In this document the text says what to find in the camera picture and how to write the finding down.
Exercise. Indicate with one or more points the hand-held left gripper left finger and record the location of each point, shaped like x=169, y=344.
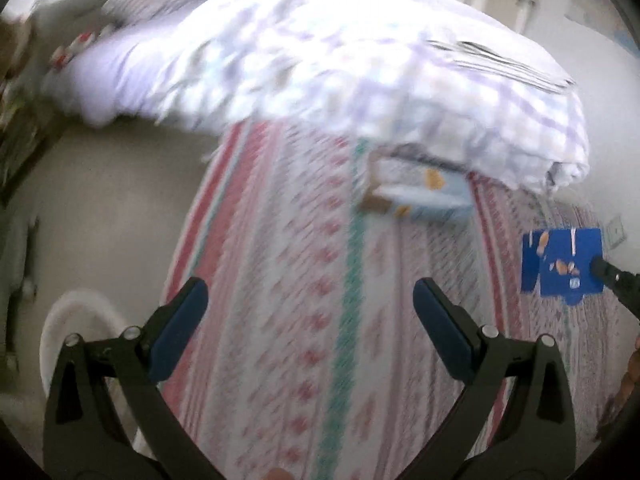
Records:
x=175, y=330

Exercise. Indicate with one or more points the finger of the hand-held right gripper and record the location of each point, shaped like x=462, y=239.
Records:
x=617, y=280

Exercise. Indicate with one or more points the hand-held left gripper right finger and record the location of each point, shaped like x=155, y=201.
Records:
x=445, y=335

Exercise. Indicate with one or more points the dark blue carton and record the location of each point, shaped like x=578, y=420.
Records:
x=555, y=260

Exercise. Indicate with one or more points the white plastic bin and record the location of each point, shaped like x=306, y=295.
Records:
x=75, y=315

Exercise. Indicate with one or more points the person's right hand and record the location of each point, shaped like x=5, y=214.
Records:
x=632, y=370

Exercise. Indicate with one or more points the light blue biscuit box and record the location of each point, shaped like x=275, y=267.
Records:
x=425, y=200

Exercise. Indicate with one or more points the patterned red green bed sheet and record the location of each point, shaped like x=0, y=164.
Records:
x=300, y=260

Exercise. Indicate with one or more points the folded striped grey cloth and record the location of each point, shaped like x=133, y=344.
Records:
x=500, y=60

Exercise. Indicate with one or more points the lavender pillow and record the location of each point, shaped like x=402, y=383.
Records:
x=110, y=75

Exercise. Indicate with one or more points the small red white plush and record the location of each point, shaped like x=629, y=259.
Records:
x=75, y=47

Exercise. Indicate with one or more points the pastel checked blanket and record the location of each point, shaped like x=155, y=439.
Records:
x=325, y=60

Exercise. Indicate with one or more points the brown plush toy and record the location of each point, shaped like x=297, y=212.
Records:
x=15, y=40

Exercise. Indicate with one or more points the white wall socket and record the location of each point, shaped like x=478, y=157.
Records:
x=615, y=231

